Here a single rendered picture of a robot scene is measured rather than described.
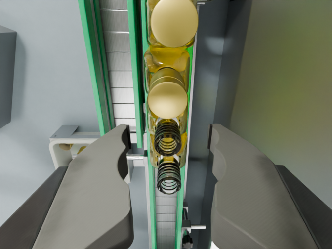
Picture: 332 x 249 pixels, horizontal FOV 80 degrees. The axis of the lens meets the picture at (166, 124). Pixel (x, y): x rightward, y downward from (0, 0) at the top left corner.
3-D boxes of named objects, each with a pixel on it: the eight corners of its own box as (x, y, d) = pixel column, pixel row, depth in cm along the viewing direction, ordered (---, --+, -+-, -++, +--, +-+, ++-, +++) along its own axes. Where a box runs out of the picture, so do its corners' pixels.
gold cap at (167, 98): (184, 102, 21) (187, 120, 17) (150, 102, 21) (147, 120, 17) (185, 67, 20) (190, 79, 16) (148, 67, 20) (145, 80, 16)
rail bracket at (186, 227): (200, 207, 64) (208, 250, 52) (179, 207, 64) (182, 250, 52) (201, 198, 62) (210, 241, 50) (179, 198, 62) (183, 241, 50)
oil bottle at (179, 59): (179, 66, 43) (190, 103, 24) (152, 66, 43) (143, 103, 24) (179, 37, 40) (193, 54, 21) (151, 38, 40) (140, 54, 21)
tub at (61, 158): (134, 168, 72) (130, 186, 64) (71, 168, 72) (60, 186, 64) (130, 125, 64) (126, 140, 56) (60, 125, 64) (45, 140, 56)
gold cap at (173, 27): (160, 49, 19) (159, 56, 15) (146, 7, 17) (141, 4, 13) (196, 35, 18) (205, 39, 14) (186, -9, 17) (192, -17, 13)
